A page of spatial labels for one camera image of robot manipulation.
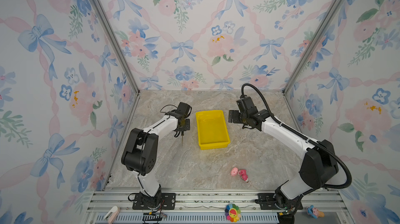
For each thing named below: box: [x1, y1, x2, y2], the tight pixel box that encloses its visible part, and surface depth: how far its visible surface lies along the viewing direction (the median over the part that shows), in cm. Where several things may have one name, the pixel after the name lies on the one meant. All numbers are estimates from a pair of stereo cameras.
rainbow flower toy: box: [224, 203, 242, 223], surface depth 72 cm
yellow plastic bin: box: [195, 109, 231, 151], surface depth 97 cm
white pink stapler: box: [103, 205, 121, 224], surface depth 71 cm
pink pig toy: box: [230, 166, 249, 183], surface depth 83 cm
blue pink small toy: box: [306, 204, 325, 219], surface depth 71 cm
